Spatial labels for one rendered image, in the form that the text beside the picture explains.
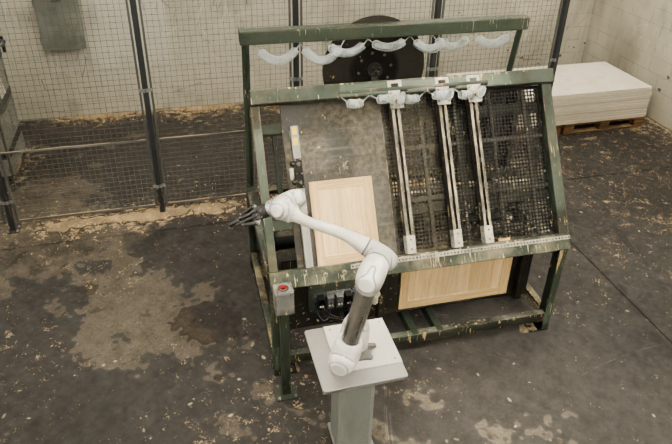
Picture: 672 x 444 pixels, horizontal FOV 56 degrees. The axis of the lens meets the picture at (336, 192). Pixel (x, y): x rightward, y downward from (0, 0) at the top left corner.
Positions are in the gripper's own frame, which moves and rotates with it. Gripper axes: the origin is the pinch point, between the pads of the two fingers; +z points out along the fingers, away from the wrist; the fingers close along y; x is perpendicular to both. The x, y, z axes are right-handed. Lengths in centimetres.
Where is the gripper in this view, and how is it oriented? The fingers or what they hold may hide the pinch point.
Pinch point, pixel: (235, 223)
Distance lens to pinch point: 344.2
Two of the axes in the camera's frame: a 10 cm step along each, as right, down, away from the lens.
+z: -9.0, 3.6, 2.3
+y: 2.5, 8.8, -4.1
